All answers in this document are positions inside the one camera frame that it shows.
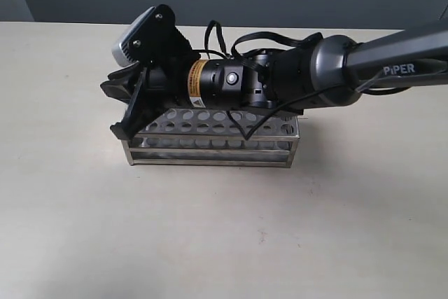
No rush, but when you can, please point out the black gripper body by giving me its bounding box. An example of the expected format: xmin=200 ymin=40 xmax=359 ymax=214
xmin=154 ymin=57 xmax=266 ymax=110

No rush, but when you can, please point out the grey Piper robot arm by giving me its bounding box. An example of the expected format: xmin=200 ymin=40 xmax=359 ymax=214
xmin=101 ymin=20 xmax=447 ymax=140

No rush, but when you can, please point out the stainless steel test tube rack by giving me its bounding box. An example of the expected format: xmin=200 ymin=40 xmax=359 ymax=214
xmin=122 ymin=109 xmax=300 ymax=167

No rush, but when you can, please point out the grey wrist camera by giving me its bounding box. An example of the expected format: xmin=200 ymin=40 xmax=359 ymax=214
xmin=111 ymin=4 xmax=193 ymax=67

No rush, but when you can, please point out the black cable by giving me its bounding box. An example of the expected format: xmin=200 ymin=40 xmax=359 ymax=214
xmin=204 ymin=20 xmax=448 ymax=141

